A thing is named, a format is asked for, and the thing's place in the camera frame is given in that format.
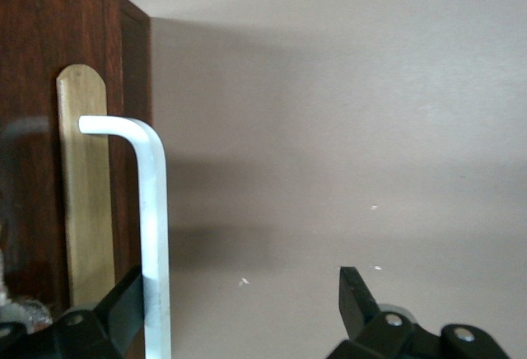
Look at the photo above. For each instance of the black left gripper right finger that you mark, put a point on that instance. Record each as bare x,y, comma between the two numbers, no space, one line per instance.
358,313

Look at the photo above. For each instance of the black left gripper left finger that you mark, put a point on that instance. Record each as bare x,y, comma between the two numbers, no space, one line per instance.
119,318

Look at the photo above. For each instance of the brown table cloth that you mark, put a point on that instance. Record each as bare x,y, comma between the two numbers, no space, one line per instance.
329,128

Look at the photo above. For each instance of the dark red wooden cabinet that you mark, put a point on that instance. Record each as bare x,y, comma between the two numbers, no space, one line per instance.
138,66

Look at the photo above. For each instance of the wooden drawer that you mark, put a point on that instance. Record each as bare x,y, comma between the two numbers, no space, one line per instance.
29,87

